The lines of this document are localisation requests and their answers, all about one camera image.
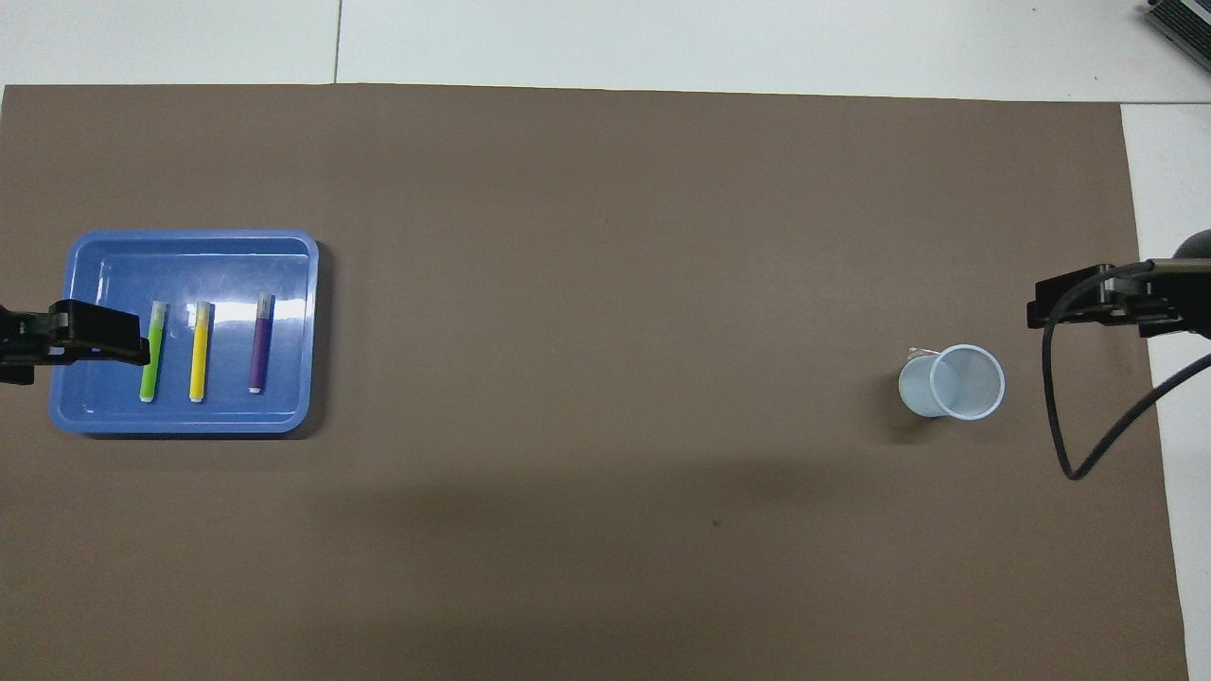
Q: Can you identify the brown table mat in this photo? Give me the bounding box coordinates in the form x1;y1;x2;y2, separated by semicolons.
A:
0;83;1190;681

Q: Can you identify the blue plastic tray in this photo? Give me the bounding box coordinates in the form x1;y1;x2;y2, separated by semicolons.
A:
48;229;321;436

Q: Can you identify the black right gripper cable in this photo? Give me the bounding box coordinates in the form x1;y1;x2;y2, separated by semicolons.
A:
1041;262;1211;482

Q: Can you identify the grey laptop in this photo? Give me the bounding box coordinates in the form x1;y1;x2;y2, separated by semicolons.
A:
1142;0;1211;61

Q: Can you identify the purple marker pen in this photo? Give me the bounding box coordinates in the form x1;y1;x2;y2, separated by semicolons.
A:
248;293;276;395

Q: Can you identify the green marker pen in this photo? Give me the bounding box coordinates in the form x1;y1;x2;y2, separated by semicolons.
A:
139;301;169;405

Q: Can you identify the yellow marker pen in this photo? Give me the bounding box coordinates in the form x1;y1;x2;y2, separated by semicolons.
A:
188;301;214;405

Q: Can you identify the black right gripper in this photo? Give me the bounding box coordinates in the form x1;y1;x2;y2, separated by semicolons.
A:
1026;256;1211;340

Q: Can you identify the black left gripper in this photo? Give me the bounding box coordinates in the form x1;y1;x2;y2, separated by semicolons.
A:
0;299;151;387

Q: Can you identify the translucent plastic cup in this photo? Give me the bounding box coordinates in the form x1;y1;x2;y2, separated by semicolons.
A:
897;343;1007;423

